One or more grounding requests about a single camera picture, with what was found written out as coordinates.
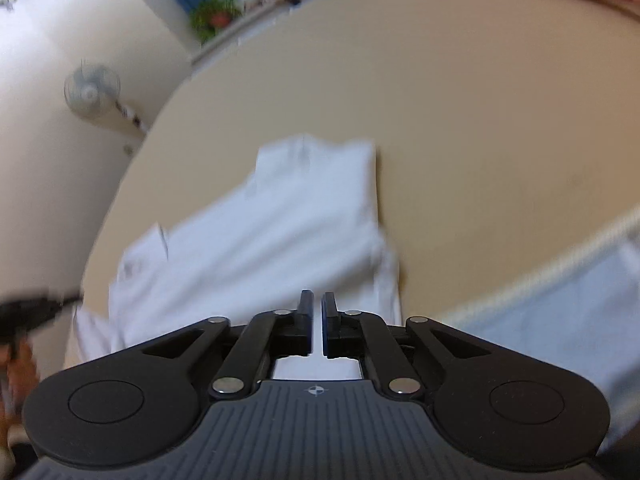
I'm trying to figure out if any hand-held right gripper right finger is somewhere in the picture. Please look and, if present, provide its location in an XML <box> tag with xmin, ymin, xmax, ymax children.
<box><xmin>321</xmin><ymin>290</ymin><xmax>502</xmax><ymax>401</ymax></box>

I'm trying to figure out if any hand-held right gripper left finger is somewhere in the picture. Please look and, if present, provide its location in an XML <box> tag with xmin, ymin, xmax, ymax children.
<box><xmin>135</xmin><ymin>289</ymin><xmax>316</xmax><ymax>401</ymax></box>

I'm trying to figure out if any white long-sleeve sweater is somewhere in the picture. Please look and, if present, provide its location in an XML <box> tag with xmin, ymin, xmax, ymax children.
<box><xmin>72</xmin><ymin>134</ymin><xmax>404</xmax><ymax>382</ymax></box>

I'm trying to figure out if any person's left hand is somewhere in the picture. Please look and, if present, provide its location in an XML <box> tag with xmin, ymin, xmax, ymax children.
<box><xmin>0</xmin><ymin>342</ymin><xmax>43</xmax><ymax>426</ymax></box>

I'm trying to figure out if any white standing fan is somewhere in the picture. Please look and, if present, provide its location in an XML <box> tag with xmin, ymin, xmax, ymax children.
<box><xmin>63</xmin><ymin>61</ymin><xmax>149</xmax><ymax>137</ymax></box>

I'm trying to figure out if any light blue striped bedsheet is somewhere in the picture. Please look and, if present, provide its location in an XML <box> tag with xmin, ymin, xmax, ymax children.
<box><xmin>435</xmin><ymin>210</ymin><xmax>640</xmax><ymax>458</ymax></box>

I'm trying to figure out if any bed with tan cover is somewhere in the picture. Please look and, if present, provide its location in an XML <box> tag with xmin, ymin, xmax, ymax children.
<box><xmin>64</xmin><ymin>0</ymin><xmax>640</xmax><ymax>383</ymax></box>

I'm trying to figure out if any white window sill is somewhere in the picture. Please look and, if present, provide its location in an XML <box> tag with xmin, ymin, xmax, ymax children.
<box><xmin>191</xmin><ymin>0</ymin><xmax>306</xmax><ymax>64</ymax></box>

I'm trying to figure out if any green potted plant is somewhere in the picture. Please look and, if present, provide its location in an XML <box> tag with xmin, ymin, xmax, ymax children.
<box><xmin>189</xmin><ymin>0</ymin><xmax>244</xmax><ymax>44</ymax></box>

